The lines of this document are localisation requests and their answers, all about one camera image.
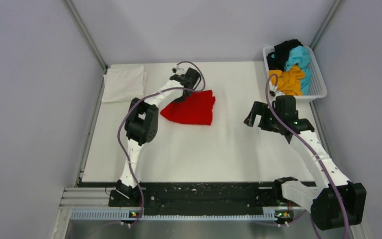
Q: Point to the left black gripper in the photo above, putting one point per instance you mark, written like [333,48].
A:
[180,98]

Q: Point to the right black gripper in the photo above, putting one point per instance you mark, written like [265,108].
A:
[260,108]

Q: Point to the red t shirt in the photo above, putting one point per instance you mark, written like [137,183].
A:
[197,109]

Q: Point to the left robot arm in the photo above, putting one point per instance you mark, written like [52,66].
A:
[141,123]

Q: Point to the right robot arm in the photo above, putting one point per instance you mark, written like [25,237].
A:
[336,201]

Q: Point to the yellow t shirt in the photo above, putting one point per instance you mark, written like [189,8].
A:
[288,82]

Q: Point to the white plastic laundry basket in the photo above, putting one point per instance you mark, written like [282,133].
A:
[317,87]

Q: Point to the black t shirt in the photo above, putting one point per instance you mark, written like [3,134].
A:
[276,60]

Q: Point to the light blue t shirt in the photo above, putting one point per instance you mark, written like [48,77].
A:
[300,56]

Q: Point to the folded white t shirt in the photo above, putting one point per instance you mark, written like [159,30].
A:
[123,83]

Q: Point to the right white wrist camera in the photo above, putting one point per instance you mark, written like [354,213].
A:
[274,92]

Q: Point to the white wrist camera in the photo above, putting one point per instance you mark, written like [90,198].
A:
[274,92]
[178,70]

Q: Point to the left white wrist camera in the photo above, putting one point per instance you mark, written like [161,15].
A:
[178,70]

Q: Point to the right aluminium frame post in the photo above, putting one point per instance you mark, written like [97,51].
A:
[337,4]

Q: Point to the aluminium frame post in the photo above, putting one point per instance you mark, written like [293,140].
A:
[337,4]
[81,26]

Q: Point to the white cable duct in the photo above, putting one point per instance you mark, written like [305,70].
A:
[130,215]

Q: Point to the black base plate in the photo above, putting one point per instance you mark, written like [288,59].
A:
[201,199]

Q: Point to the left aluminium frame post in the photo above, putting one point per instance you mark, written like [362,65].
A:
[81,26]

